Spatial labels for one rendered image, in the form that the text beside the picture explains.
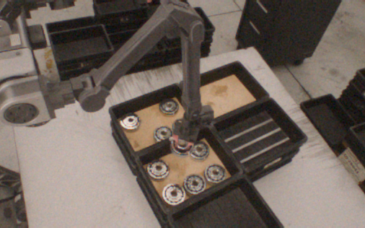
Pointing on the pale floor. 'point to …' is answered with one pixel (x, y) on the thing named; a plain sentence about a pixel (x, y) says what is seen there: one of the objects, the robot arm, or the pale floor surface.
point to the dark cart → (284, 28)
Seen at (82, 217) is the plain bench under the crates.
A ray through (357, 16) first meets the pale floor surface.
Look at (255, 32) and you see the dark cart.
